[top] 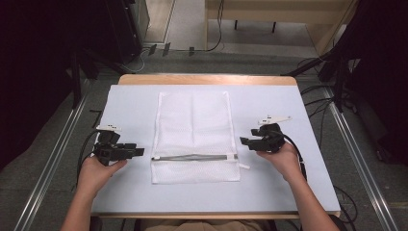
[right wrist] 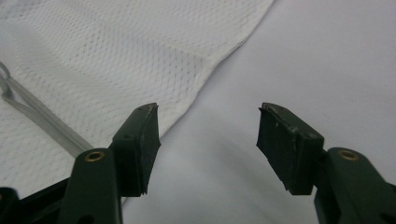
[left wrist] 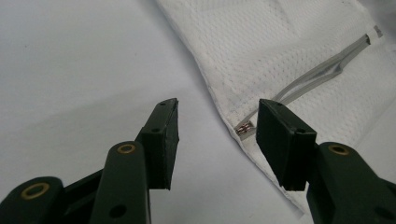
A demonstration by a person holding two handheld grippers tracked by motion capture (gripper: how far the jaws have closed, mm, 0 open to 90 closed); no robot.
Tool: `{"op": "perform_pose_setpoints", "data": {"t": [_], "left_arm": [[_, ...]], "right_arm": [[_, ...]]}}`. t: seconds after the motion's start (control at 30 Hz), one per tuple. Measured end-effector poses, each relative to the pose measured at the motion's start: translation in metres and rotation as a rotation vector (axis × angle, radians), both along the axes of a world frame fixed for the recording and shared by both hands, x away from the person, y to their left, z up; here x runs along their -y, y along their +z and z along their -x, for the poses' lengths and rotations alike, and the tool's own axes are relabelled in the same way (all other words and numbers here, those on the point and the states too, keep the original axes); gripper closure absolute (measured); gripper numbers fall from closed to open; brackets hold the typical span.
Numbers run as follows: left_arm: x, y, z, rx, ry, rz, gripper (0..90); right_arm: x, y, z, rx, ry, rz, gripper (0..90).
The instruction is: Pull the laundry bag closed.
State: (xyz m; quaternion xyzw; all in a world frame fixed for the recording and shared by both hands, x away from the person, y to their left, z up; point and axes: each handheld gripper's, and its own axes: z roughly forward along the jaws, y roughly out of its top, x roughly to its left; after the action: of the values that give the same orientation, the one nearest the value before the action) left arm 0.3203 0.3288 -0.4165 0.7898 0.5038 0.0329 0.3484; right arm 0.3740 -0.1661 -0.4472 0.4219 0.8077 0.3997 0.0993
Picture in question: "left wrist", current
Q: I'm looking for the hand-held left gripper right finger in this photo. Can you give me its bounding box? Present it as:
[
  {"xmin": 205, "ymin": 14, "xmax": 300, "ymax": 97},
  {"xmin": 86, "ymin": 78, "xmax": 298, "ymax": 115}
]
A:
[{"xmin": 255, "ymin": 98, "xmax": 396, "ymax": 224}]

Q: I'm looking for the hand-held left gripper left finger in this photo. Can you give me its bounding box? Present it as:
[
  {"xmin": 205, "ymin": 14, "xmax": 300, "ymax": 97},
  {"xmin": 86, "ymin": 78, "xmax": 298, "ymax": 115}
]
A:
[{"xmin": 89, "ymin": 97, "xmax": 180, "ymax": 224}]

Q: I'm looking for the white mesh laundry bag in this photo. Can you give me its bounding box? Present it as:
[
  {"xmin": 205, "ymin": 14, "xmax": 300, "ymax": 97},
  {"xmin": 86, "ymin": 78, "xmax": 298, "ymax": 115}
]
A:
[{"xmin": 154, "ymin": 0, "xmax": 396, "ymax": 217}]

